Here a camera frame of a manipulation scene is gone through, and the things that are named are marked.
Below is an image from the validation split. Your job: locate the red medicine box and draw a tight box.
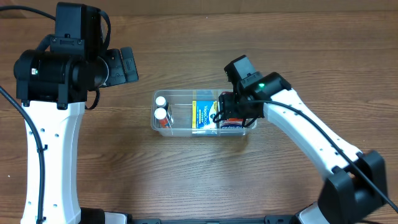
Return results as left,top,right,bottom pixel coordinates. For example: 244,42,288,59
218,91,243,128

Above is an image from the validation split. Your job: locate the white Hansaplast plaster box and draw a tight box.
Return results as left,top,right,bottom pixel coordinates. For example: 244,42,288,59
220,122,243,129

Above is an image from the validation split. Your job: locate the blue VapoDrops lozenge box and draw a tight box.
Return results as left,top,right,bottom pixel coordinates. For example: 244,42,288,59
192,101,218,129

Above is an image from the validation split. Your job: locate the dark bottle white cap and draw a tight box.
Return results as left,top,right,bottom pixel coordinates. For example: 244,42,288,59
155,96,169,110

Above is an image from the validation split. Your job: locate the orange pill bottle white cap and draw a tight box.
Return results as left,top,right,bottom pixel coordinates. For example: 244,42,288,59
154,108,171,128

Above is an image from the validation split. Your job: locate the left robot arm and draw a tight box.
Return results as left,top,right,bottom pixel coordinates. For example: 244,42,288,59
14,2,139,223

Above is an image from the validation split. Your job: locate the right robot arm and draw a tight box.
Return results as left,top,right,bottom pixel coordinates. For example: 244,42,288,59
214,55,396,224

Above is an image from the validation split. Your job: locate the clear plastic container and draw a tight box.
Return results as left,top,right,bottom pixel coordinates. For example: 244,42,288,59
151,90,257,137

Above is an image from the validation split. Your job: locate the right black cable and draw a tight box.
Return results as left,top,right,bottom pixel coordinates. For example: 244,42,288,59
212,98,398,214

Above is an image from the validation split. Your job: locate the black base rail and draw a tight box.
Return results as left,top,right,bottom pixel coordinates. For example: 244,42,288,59
127,215,295,224

